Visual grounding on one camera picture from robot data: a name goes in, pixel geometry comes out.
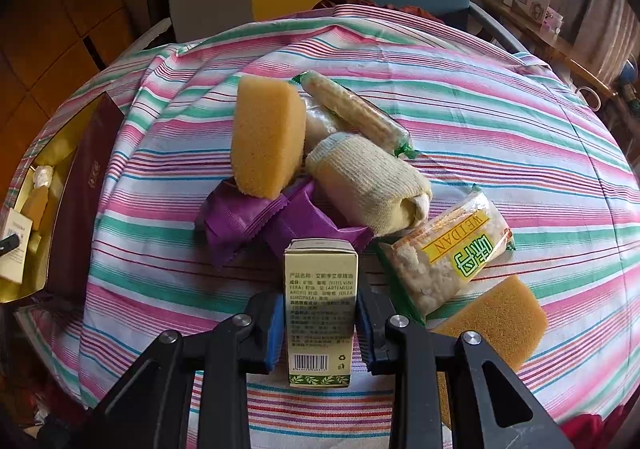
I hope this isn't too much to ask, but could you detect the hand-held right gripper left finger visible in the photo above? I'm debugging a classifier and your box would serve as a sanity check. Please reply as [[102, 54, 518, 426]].
[[87, 292, 286, 449]]

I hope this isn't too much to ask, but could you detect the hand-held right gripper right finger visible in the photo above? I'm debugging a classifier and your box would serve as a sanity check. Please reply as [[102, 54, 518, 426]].
[[355, 279, 576, 449]]

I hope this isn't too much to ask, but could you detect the small cream green carton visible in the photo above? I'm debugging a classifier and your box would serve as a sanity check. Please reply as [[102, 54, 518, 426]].
[[283, 239, 360, 389]]

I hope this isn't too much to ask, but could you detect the clear plastic bundle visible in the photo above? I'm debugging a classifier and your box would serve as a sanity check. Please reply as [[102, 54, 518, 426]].
[[300, 96, 347, 156]]

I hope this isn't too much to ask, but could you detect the maroon gift box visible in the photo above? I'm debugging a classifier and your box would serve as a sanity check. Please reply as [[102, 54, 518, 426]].
[[0, 91, 126, 306]]

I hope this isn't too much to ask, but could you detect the yellow label rice snack packet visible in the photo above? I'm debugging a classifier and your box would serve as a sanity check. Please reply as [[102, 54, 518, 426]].
[[375, 185, 516, 320]]

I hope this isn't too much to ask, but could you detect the flat yellow sponge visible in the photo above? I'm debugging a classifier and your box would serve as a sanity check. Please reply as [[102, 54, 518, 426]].
[[429, 275, 550, 376]]

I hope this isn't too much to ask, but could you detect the cream knit cloth roll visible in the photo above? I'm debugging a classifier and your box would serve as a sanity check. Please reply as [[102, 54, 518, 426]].
[[305, 131, 434, 238]]

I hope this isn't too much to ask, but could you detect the thick yellow sponge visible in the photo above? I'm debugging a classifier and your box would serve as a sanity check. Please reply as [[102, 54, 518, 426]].
[[229, 76, 307, 201]]

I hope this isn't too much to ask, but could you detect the striped bed sheet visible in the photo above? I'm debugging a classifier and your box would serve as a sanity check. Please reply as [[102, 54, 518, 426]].
[[9, 4, 640, 449]]

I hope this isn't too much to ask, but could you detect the small white printed carton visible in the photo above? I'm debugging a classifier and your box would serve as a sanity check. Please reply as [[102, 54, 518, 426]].
[[0, 209, 34, 286]]

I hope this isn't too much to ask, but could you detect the brown cloth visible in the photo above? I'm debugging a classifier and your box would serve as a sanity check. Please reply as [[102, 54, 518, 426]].
[[312, 0, 437, 22]]

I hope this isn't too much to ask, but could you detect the wooden shelf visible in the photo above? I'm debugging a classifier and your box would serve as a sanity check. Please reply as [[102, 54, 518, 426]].
[[479, 0, 617, 97]]

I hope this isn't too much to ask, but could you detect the wooden cabinet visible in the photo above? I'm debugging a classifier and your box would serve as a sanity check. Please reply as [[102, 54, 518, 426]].
[[0, 0, 152, 154]]

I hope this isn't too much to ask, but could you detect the grey curtain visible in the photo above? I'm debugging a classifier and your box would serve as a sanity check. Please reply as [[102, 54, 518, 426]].
[[574, 0, 640, 86]]

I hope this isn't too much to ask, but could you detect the grey metal rail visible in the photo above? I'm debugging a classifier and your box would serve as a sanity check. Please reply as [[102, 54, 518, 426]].
[[467, 1, 532, 54], [132, 22, 174, 50]]

